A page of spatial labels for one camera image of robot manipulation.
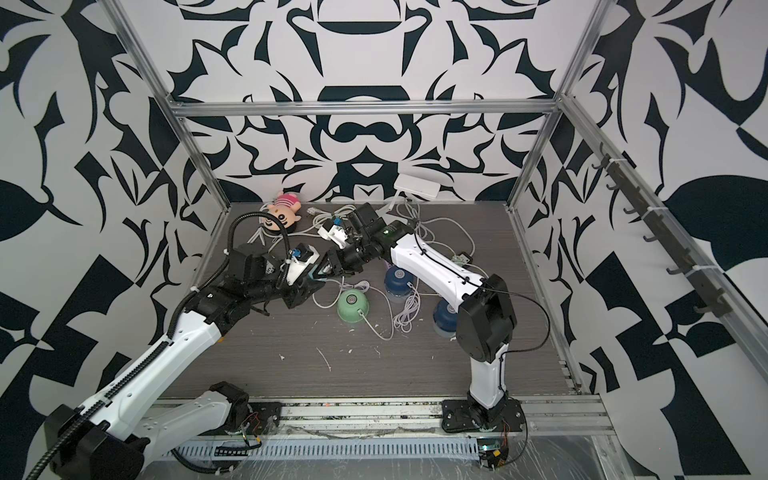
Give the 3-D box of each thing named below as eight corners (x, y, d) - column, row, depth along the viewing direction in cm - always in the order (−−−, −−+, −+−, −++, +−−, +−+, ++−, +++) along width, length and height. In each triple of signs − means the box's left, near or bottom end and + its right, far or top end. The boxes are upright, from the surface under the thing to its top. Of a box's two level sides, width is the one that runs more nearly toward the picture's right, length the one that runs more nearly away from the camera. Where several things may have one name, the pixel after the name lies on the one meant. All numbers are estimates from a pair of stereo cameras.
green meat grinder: (337, 321, 92) (332, 305, 83) (350, 301, 96) (347, 284, 87) (359, 333, 89) (356, 318, 81) (371, 312, 94) (370, 295, 85)
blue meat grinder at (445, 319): (433, 339, 89) (438, 324, 80) (431, 315, 94) (435, 299, 85) (451, 339, 89) (459, 324, 80) (448, 315, 94) (455, 299, 85)
